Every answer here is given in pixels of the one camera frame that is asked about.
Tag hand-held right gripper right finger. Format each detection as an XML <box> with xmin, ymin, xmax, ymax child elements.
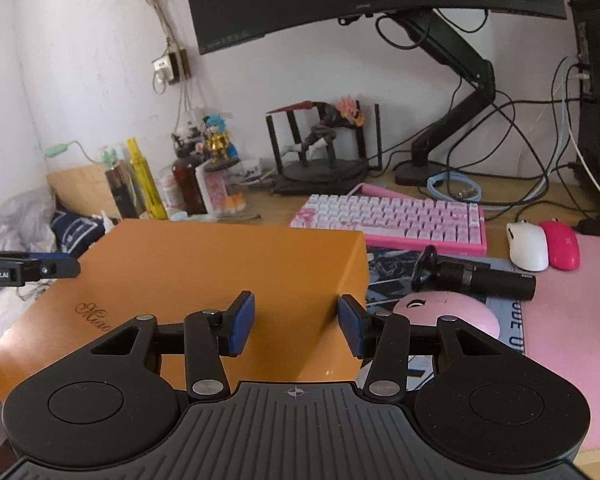
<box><xmin>337</xmin><ymin>294</ymin><xmax>523</xmax><ymax>401</ymax></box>

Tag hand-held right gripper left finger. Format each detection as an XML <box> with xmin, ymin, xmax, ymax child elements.
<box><xmin>86</xmin><ymin>290</ymin><xmax>257</xmax><ymax>402</ymax></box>

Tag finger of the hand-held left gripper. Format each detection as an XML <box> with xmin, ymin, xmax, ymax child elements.
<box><xmin>27</xmin><ymin>252</ymin><xmax>81</xmax><ymax>279</ymax></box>

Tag wooden desktop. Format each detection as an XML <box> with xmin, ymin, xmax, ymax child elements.
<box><xmin>250</xmin><ymin>162</ymin><xmax>600</xmax><ymax>480</ymax></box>

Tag dark blue cloth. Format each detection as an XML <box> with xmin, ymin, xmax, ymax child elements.
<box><xmin>50</xmin><ymin>210</ymin><xmax>111</xmax><ymax>261</ymax></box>

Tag clear plastic bag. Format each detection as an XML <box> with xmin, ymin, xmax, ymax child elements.
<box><xmin>0</xmin><ymin>187</ymin><xmax>58</xmax><ymax>261</ymax></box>

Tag printed mouse pad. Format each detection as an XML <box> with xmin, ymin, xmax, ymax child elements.
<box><xmin>360</xmin><ymin>245</ymin><xmax>531</xmax><ymax>391</ymax></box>

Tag orange box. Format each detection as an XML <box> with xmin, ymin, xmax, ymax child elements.
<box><xmin>0</xmin><ymin>219</ymin><xmax>370</xmax><ymax>403</ymax></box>

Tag light wooden board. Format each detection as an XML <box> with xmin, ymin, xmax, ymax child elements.
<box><xmin>46</xmin><ymin>162</ymin><xmax>126</xmax><ymax>221</ymax></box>

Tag dark spray bottle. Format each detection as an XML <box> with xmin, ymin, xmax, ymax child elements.
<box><xmin>99</xmin><ymin>145</ymin><xmax>146</xmax><ymax>221</ymax></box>

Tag light pink computer mouse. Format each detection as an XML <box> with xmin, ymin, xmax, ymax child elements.
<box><xmin>392</xmin><ymin>291</ymin><xmax>501</xmax><ymax>341</ymax></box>

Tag pink mechanical keyboard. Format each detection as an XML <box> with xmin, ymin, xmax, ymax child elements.
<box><xmin>289</xmin><ymin>194</ymin><xmax>488</xmax><ymax>256</ymax></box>

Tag yellow bottle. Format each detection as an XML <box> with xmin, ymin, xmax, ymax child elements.
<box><xmin>125</xmin><ymin>137</ymin><xmax>168</xmax><ymax>221</ymax></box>

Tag small pink jar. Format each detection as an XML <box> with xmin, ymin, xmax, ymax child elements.
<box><xmin>160</xmin><ymin>175</ymin><xmax>183</xmax><ymax>208</ymax></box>

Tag pink printed clear case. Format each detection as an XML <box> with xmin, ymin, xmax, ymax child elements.
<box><xmin>196</xmin><ymin>162</ymin><xmax>246</xmax><ymax>216</ymax></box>

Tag anime figure on black stand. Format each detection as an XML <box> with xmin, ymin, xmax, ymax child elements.
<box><xmin>266</xmin><ymin>104</ymin><xmax>383</xmax><ymax>197</ymax></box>

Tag brown glass bottle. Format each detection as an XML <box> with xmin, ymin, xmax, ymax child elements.
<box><xmin>172</xmin><ymin>147</ymin><xmax>208</xmax><ymax>216</ymax></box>

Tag small white robot figurine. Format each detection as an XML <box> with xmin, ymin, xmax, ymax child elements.
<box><xmin>172</xmin><ymin>120</ymin><xmax>206</xmax><ymax>158</ymax></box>

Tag blue-haired gold figurine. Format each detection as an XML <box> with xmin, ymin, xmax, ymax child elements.
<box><xmin>200</xmin><ymin>110</ymin><xmax>241</xmax><ymax>173</ymax></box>

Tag white computer mouse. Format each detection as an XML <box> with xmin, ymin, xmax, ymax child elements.
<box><xmin>506</xmin><ymin>221</ymin><xmax>550</xmax><ymax>272</ymax></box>

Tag dark pink-haired figurine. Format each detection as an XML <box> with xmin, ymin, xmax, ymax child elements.
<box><xmin>266</xmin><ymin>95</ymin><xmax>376</xmax><ymax>183</ymax></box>

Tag magenta computer mouse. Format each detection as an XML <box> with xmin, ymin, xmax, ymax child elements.
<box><xmin>539</xmin><ymin>220</ymin><xmax>581</xmax><ymax>271</ymax></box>

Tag pink desk mat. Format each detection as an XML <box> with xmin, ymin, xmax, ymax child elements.
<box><xmin>522</xmin><ymin>232</ymin><xmax>600</xmax><ymax>453</ymax></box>

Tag mint green cable plug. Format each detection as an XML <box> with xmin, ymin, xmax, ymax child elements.
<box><xmin>42</xmin><ymin>141</ymin><xmax>106</xmax><ymax>166</ymax></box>

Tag pink keyboard cable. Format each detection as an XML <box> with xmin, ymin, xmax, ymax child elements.
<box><xmin>347</xmin><ymin>183</ymin><xmax>411</xmax><ymax>200</ymax></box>

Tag light blue coiled cable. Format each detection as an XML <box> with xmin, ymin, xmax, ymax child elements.
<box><xmin>427</xmin><ymin>171</ymin><xmax>483</xmax><ymax>206</ymax></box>

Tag wall power outlet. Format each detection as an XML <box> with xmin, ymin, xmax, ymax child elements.
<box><xmin>152</xmin><ymin>49</ymin><xmax>190</xmax><ymax>86</ymax></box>

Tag black cable bundle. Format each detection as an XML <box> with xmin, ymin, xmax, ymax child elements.
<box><xmin>375</xmin><ymin>7</ymin><xmax>588</xmax><ymax>211</ymax></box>

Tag white wall cables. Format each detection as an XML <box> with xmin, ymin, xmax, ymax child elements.
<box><xmin>140</xmin><ymin>0</ymin><xmax>191</xmax><ymax>126</ymax></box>

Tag white computer cable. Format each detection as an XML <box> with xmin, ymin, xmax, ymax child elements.
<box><xmin>550</xmin><ymin>55</ymin><xmax>600</xmax><ymax>233</ymax></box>

